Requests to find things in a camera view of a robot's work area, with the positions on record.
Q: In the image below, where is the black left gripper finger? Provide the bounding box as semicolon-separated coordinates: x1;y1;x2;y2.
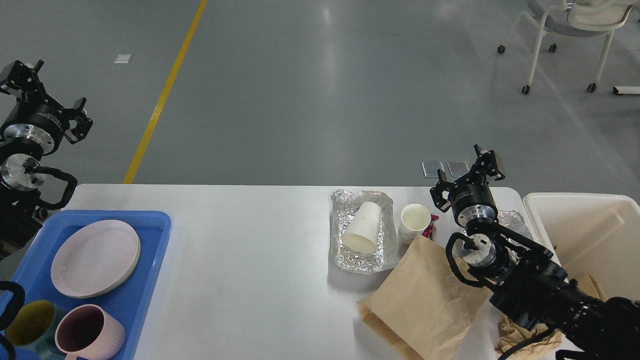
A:
62;96;93;145
0;59;48;105

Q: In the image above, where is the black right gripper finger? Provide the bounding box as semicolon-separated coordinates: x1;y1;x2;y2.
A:
430;169;457;213
465;145;506;186

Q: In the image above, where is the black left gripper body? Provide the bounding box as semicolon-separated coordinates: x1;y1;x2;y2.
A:
1;102;69;156

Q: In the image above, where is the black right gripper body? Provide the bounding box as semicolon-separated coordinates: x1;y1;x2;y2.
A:
450;183;499;227

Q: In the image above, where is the crushed red soda can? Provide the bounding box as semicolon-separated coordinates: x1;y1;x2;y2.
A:
422;214;440;240

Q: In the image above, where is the pink plate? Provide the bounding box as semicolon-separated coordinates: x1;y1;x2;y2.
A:
50;219;142;299

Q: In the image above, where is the dark teal mug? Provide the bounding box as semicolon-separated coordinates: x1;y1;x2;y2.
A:
5;300;67;360

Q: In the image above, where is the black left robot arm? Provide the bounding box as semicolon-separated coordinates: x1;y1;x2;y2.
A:
0;60;93;259

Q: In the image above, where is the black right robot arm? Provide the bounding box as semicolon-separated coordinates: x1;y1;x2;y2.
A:
430;145;640;360

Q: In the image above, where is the grey floor socket plate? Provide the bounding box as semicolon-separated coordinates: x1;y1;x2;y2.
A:
421;161;444;179
446;160;470;179

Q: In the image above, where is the white paper cup upright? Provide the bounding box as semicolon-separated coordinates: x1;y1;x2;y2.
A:
397;203;432;246

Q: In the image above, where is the crumpled foil piece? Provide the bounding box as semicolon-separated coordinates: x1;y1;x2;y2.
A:
462;209;534;241

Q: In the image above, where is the white paper cup lying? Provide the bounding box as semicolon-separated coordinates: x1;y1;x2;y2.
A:
342;202;382;255

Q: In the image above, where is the aluminium foil tray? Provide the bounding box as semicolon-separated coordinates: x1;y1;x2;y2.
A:
329;189;399;275

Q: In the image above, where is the brown paper bag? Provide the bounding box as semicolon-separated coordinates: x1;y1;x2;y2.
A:
357;235;490;360

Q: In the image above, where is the light green plate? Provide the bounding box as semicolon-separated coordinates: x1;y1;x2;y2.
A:
74;235;142;299

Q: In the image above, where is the white plastic bin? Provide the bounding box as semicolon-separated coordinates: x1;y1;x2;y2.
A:
523;193;640;300

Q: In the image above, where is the crumpled brown paper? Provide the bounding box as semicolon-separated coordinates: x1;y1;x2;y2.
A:
494;316;562;360

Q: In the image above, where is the blue plastic tray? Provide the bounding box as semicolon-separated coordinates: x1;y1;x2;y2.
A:
11;210;172;360

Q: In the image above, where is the white furniture foot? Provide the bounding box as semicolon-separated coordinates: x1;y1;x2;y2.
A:
612;85;640;96

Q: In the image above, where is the white office chair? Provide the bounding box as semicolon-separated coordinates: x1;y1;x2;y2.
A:
496;0;639;95

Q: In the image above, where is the pink ribbed mug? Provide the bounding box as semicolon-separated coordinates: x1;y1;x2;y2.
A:
54;304;126;360

